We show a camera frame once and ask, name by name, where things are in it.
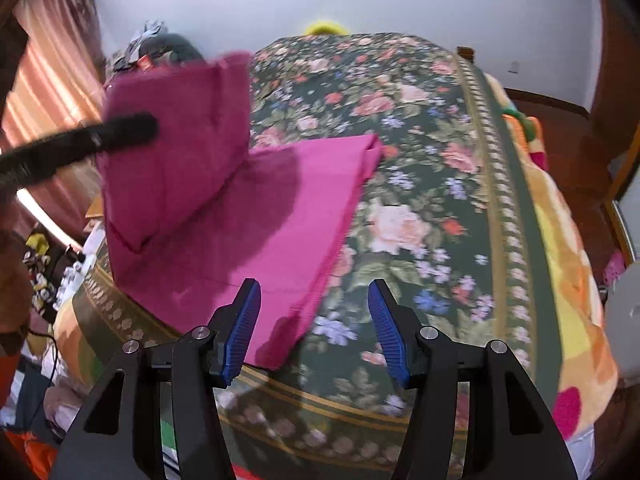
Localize white wall socket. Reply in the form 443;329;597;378
508;61;520;74

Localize yellow pillow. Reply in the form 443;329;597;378
304;20;349;36

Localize wooden door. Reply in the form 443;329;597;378
589;0;640;172

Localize floral green bedspread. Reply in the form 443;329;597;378
54;32;562;479

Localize wooden framed mirror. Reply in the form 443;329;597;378
603;129;639;266

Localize pink pants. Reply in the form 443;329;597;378
98;52;382;370

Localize orange yellow fleece blanket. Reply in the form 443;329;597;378
485;74;618;441

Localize pink striped curtain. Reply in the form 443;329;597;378
0;0;109;246

